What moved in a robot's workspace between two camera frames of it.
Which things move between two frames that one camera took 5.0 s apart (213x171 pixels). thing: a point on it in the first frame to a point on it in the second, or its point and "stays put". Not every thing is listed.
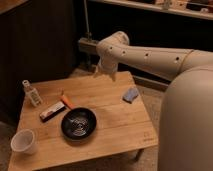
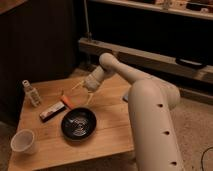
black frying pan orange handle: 77,123 stays put
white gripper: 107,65 to 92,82
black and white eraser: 52,111 stays put
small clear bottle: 32,93 stays put
